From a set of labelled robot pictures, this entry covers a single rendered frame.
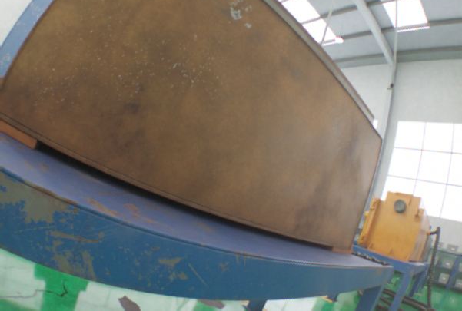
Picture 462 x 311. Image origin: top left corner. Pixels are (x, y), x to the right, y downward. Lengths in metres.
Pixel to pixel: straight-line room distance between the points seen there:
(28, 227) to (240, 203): 0.48
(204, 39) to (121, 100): 0.23
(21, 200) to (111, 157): 0.23
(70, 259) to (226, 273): 0.24
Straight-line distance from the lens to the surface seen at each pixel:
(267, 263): 0.48
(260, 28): 0.69
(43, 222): 0.32
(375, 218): 3.07
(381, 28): 11.52
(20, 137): 0.51
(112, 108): 0.49
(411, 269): 2.63
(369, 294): 1.38
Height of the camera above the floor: 0.72
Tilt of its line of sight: 11 degrees up
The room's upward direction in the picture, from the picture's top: 23 degrees clockwise
